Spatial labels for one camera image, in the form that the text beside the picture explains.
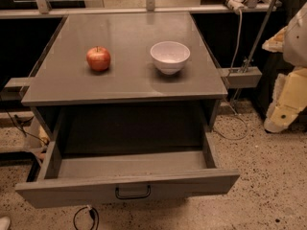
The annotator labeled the grey top drawer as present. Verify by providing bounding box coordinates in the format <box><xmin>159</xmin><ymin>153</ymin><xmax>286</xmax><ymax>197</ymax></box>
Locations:
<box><xmin>14</xmin><ymin>106</ymin><xmax>241</xmax><ymax>209</ymax></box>

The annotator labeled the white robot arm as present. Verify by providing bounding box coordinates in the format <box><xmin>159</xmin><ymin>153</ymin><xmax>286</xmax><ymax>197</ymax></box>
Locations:
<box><xmin>262</xmin><ymin>3</ymin><xmax>307</xmax><ymax>133</ymax></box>

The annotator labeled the metal diagonal rod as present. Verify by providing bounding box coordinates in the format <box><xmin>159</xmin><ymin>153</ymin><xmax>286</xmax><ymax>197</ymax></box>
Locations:
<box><xmin>229</xmin><ymin>0</ymin><xmax>284</xmax><ymax>104</ymax></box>

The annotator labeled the white ceramic bowl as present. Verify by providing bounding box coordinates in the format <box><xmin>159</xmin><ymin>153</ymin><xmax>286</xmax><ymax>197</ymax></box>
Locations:
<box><xmin>150</xmin><ymin>41</ymin><xmax>191</xmax><ymax>75</ymax></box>

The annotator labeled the grey cabinet desk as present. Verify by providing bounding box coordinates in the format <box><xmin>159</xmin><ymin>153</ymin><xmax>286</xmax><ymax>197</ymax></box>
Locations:
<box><xmin>22</xmin><ymin>12</ymin><xmax>227</xmax><ymax>126</ymax></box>

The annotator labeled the red apple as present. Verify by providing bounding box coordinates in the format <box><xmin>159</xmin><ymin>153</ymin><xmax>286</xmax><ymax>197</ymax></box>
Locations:
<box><xmin>86</xmin><ymin>46</ymin><xmax>111</xmax><ymax>72</ymax></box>

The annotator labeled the white object floor corner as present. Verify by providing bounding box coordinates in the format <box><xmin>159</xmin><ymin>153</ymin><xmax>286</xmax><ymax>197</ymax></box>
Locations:
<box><xmin>0</xmin><ymin>217</ymin><xmax>11</xmax><ymax>230</ymax></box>

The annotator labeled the grey side bracket right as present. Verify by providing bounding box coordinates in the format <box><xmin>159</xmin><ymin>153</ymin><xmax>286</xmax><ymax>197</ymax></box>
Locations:
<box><xmin>218</xmin><ymin>67</ymin><xmax>262</xmax><ymax>89</ymax></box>

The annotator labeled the grey side bracket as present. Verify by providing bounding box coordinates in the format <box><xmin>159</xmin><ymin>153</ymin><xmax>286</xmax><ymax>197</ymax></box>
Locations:
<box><xmin>0</xmin><ymin>77</ymin><xmax>34</xmax><ymax>101</ymax></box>
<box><xmin>218</xmin><ymin>67</ymin><xmax>262</xmax><ymax>89</ymax></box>

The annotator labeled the white power cable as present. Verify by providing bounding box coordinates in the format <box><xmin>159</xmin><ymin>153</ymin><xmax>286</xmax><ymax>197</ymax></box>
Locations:
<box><xmin>213</xmin><ymin>8</ymin><xmax>249</xmax><ymax>142</ymax></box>

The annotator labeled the black top drawer handle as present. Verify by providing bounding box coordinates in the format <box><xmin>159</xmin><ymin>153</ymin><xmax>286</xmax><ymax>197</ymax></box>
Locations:
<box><xmin>115</xmin><ymin>185</ymin><xmax>152</xmax><ymax>200</ymax></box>

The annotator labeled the black floor cable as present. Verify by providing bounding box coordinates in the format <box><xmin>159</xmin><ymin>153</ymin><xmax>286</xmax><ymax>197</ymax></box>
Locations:
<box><xmin>72</xmin><ymin>205</ymin><xmax>100</xmax><ymax>230</ymax></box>

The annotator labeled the black cables left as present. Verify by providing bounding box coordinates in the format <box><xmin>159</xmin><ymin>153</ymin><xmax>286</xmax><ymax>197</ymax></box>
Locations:
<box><xmin>3</xmin><ymin>107</ymin><xmax>49</xmax><ymax>146</ymax></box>

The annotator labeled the grey side bracket left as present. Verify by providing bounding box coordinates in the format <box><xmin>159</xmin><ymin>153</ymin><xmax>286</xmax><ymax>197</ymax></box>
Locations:
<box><xmin>0</xmin><ymin>77</ymin><xmax>34</xmax><ymax>101</ymax></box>

